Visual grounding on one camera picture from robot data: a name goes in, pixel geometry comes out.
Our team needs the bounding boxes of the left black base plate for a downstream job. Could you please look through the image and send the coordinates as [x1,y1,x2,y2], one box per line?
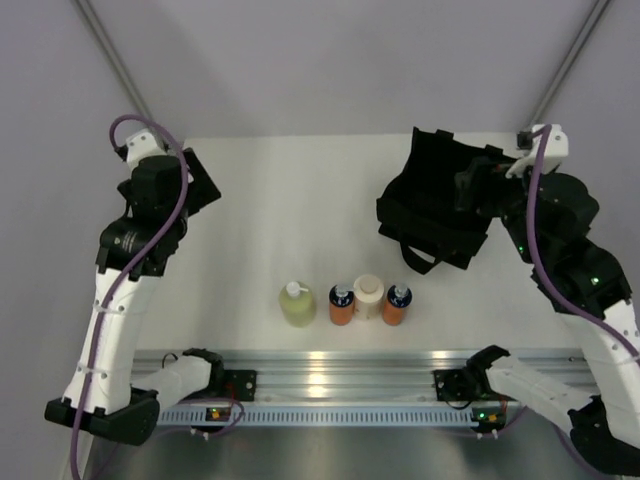
[220,370,258,402]

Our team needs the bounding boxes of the aluminium front rail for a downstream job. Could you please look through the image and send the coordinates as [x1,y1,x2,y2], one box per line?
[133,348,598,404]

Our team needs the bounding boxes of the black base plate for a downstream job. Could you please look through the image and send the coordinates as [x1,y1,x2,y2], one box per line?
[220,370,258,402]
[433,368,490,402]

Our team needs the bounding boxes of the cream bottle white cap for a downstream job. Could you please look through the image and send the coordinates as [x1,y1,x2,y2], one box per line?
[353,274,385,320]

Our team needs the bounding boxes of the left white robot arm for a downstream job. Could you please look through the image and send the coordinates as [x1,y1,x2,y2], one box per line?
[44,148,226,446]

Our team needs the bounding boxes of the yellow-green pump bottle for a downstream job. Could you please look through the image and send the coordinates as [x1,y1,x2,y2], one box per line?
[278,281,316,328]

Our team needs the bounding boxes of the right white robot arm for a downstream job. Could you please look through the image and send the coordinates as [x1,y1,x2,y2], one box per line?
[455,157,639,477]

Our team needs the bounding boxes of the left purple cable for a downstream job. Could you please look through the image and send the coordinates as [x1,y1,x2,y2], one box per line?
[68,114,246,480]

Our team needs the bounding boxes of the aluminium frame post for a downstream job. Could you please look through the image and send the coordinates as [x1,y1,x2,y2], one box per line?
[71,0,152,118]
[522,0,615,127]

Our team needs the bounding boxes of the black canvas bag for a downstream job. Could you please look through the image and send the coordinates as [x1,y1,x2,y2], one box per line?
[376,127,515,275]

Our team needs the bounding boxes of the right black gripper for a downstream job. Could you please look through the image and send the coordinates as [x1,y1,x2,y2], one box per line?
[456,159,553,266]

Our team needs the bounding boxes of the grey slotted cable duct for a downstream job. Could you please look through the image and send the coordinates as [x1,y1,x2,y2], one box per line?
[154,405,511,427]

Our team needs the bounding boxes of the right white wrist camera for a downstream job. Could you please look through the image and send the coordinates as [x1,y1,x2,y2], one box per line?
[505,124,569,179]

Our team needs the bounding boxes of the orange bottle white pump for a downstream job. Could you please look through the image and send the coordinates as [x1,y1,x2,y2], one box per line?
[382,284,413,326]

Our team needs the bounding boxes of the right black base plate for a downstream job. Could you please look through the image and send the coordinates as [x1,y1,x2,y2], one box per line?
[433,368,490,402]

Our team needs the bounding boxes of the left aluminium frame post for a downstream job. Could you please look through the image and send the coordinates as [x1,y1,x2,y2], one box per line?
[71,0,152,118]

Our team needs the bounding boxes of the right aluminium frame post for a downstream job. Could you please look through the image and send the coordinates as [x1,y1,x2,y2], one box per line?
[522,0,615,127]

